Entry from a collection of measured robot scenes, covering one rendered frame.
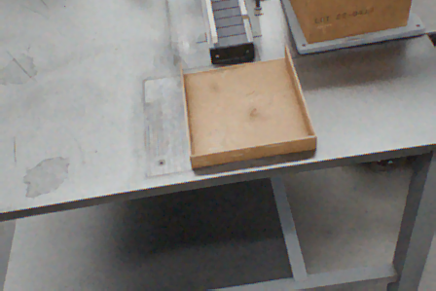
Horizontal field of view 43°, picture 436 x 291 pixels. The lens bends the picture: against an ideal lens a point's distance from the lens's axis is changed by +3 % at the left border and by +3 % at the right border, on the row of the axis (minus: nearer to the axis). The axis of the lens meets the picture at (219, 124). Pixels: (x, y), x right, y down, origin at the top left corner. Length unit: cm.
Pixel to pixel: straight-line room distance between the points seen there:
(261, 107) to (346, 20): 30
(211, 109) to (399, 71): 44
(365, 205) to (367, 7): 94
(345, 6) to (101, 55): 62
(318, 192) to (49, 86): 112
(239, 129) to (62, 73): 50
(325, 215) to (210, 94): 92
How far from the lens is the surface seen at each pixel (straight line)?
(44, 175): 121
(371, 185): 213
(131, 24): 153
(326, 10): 130
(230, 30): 136
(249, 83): 127
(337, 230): 201
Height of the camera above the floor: 169
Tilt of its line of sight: 46 degrees down
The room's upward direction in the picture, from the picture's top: 9 degrees counter-clockwise
